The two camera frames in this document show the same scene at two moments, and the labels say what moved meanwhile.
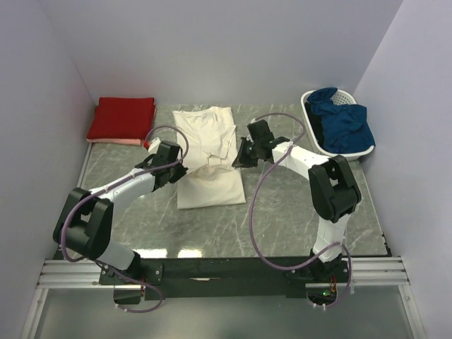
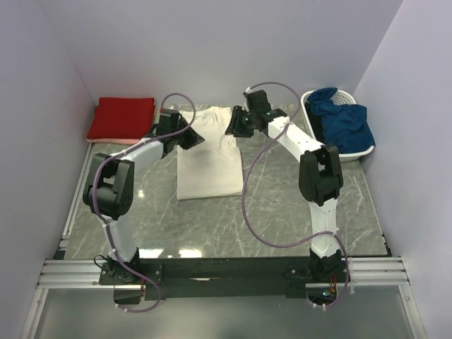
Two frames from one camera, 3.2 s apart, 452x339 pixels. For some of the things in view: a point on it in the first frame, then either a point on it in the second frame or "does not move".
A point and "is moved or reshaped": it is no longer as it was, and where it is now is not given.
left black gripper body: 177,171 → 174,136
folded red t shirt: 122,118 does not move
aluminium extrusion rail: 364,271 does not move
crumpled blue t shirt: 345,128 does not move
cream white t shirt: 212,150 is moved or reshaped
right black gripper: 241,161 → 234,127
